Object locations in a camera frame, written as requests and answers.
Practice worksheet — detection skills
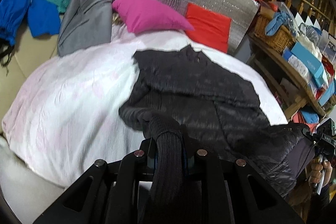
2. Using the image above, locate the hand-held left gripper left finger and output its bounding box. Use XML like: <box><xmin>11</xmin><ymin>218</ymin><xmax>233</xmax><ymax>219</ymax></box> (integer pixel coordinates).
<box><xmin>33</xmin><ymin>139</ymin><xmax>158</xmax><ymax>224</ymax></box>

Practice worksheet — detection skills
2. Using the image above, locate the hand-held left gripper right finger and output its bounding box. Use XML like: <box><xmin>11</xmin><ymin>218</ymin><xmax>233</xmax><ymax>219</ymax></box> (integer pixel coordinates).
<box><xmin>180</xmin><ymin>124</ymin><xmax>306</xmax><ymax>224</ymax></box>

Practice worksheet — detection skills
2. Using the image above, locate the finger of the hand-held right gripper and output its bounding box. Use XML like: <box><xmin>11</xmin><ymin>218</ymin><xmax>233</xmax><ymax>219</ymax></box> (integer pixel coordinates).
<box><xmin>302</xmin><ymin>127</ymin><xmax>319</xmax><ymax>145</ymax></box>

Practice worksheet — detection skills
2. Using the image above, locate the black puffer jacket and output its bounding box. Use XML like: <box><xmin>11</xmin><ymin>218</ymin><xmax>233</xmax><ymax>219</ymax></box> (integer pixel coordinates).
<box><xmin>119</xmin><ymin>46</ymin><xmax>317</xmax><ymax>224</ymax></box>

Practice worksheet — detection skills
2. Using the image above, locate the person's right hand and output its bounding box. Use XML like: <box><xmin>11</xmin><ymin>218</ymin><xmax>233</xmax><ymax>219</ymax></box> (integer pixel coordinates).
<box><xmin>311</xmin><ymin>157</ymin><xmax>334</xmax><ymax>189</ymax></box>

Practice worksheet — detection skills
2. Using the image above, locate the wooden shelf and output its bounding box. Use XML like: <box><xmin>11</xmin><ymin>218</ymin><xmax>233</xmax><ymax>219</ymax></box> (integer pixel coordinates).
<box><xmin>248</xmin><ymin>32</ymin><xmax>328</xmax><ymax>121</ymax></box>

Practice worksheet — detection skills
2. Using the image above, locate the white patterned box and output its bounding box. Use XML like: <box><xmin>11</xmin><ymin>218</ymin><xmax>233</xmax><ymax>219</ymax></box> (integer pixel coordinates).
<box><xmin>283</xmin><ymin>49</ymin><xmax>312</xmax><ymax>81</ymax></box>

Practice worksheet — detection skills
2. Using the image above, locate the light blue box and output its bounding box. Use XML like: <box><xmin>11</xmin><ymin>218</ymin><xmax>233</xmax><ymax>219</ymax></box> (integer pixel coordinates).
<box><xmin>291</xmin><ymin>42</ymin><xmax>325</xmax><ymax>86</ymax></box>

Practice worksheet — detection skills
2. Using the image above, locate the white bed sheet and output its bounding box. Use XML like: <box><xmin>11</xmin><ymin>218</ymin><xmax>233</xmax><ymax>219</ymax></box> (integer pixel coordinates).
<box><xmin>1</xmin><ymin>22</ymin><xmax>289</xmax><ymax>188</ymax></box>

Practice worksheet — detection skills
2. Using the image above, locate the wicker basket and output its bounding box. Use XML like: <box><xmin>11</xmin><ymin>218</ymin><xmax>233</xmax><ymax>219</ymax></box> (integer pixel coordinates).
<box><xmin>253</xmin><ymin>13</ymin><xmax>297</xmax><ymax>54</ymax></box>

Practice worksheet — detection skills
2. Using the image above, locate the blue cloth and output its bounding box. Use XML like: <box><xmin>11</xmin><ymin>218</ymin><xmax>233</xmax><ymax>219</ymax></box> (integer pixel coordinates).
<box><xmin>265</xmin><ymin>11</ymin><xmax>298</xmax><ymax>36</ymax></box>

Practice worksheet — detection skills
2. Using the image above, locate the red pillow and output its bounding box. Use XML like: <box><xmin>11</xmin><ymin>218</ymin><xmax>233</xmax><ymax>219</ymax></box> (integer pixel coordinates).
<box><xmin>185</xmin><ymin>3</ymin><xmax>233</xmax><ymax>53</ymax></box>

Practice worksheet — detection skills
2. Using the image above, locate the grey garment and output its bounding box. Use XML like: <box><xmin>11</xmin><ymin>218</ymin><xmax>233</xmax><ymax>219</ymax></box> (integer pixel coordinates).
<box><xmin>57</xmin><ymin>0</ymin><xmax>114</xmax><ymax>58</ymax></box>

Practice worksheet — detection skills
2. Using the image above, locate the beige sofa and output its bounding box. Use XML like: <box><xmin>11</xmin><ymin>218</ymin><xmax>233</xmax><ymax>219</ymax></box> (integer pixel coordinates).
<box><xmin>0</xmin><ymin>14</ymin><xmax>66</xmax><ymax>135</ymax></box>

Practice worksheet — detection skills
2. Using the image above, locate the pink pillow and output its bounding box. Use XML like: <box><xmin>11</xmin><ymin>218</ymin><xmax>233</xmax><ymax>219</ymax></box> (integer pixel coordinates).
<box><xmin>112</xmin><ymin>0</ymin><xmax>195</xmax><ymax>33</ymax></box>

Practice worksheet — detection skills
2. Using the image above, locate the blue garment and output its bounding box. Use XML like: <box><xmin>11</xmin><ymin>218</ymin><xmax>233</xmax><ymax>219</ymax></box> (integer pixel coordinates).
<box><xmin>0</xmin><ymin>0</ymin><xmax>61</xmax><ymax>46</ymax></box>

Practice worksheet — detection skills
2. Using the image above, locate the black strap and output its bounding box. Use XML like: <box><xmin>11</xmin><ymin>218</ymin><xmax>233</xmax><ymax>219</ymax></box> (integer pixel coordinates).
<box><xmin>0</xmin><ymin>36</ymin><xmax>16</xmax><ymax>68</ymax></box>

